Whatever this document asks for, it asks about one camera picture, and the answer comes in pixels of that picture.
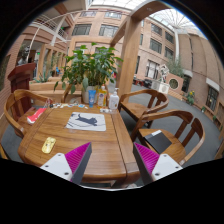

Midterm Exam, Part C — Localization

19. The blue tube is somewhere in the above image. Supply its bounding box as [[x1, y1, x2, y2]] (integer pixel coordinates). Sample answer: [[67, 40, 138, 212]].
[[88, 90, 96, 108]]

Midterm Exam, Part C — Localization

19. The wooden table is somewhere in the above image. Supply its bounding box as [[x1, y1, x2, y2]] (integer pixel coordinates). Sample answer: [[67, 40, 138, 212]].
[[18, 106, 140, 187]]

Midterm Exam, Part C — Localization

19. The black notebook on chair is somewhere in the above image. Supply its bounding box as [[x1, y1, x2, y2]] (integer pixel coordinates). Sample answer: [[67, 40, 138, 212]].
[[144, 130, 172, 154]]

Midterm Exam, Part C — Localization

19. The dark red wooden podium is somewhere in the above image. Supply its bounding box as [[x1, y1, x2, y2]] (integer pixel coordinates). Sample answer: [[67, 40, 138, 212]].
[[7, 62, 37, 111]]

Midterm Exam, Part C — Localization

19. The green potted plant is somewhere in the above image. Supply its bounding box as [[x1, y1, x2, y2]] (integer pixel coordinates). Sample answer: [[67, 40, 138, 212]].
[[61, 45, 123, 101]]

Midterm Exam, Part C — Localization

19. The gold computer mouse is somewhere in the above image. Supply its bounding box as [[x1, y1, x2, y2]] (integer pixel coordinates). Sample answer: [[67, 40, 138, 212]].
[[42, 137, 56, 154]]

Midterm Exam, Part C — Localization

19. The wooden chair behind table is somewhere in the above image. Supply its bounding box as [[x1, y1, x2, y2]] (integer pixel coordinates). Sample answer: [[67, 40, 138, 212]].
[[61, 84, 82, 103]]

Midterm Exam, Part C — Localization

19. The clear pump sanitizer bottle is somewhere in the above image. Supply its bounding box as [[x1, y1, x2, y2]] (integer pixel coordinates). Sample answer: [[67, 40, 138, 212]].
[[109, 89, 119, 110]]

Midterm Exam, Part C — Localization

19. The wooden pillar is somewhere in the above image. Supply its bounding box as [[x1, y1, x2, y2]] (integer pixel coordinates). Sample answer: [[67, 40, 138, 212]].
[[110, 0, 168, 96]]

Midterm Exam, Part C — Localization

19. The wooden chair far right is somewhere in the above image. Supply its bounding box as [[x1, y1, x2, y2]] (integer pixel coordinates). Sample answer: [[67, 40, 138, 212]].
[[118, 89, 169, 121]]

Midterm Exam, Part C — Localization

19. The yellow orange bottle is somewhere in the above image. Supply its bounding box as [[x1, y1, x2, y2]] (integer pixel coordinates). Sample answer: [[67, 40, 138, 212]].
[[98, 85, 107, 107]]

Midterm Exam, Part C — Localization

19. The wooden chair left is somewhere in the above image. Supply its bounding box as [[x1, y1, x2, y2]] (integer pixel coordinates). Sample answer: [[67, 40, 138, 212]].
[[4, 89, 53, 138]]

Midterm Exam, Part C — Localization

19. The grey cat mouse pad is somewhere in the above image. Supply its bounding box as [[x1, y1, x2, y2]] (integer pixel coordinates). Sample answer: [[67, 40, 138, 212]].
[[66, 112, 106, 131]]

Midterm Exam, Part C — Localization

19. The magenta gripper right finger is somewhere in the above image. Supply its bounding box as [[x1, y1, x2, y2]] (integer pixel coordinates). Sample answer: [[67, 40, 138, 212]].
[[133, 142, 182, 185]]

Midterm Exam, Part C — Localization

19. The wooden chair near right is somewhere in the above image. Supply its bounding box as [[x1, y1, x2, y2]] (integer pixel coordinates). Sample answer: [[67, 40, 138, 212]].
[[130, 109, 205, 166]]

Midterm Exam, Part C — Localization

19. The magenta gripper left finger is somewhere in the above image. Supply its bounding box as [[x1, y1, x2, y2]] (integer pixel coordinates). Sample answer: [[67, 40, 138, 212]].
[[41, 142, 92, 185]]

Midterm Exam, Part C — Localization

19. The red white item on chair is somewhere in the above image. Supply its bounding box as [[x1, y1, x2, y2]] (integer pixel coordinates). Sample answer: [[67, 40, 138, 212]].
[[27, 108, 47, 124]]

